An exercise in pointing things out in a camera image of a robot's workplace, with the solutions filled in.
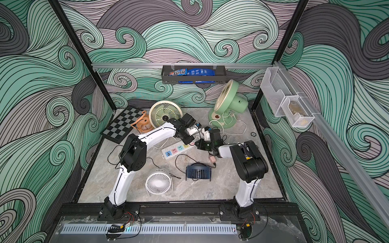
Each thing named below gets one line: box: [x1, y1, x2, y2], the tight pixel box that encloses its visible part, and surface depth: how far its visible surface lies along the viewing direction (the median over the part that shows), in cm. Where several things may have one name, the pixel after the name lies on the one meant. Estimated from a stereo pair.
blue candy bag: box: [168, 68, 216, 77], surface depth 94 cm
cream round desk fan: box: [148, 100, 183, 129], surface depth 100 cm
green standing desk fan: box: [208, 79, 249, 130], surface depth 95 cm
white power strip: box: [161, 141, 196, 160], surface depth 96 cm
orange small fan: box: [130, 110, 153, 133], surface depth 106 cm
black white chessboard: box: [99, 106, 143, 144], surface depth 107 cm
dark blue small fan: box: [185, 162, 212, 182], surface depth 82 cm
